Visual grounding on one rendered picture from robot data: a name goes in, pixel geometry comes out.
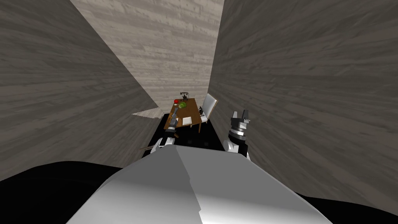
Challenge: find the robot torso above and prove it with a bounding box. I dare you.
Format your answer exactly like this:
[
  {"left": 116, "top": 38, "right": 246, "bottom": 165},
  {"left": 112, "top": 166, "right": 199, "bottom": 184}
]
[{"left": 65, "top": 144, "right": 334, "bottom": 224}]

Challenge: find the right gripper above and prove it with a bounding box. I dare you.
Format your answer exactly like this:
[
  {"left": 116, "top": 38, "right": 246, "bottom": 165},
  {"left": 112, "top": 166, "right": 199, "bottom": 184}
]
[{"left": 230, "top": 109, "right": 251, "bottom": 131}]

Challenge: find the brown wooden table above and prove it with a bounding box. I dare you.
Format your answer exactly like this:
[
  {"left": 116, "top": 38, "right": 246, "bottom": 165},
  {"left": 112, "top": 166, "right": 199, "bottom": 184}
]
[{"left": 169, "top": 98, "right": 203, "bottom": 134}]

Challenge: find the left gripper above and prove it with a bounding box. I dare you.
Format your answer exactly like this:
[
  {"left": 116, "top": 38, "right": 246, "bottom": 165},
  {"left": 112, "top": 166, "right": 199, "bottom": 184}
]
[{"left": 169, "top": 107, "right": 180, "bottom": 129}]

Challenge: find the white chair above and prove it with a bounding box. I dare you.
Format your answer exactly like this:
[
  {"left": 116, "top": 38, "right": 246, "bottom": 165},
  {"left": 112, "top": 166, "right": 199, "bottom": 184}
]
[{"left": 200, "top": 93, "right": 218, "bottom": 124}]

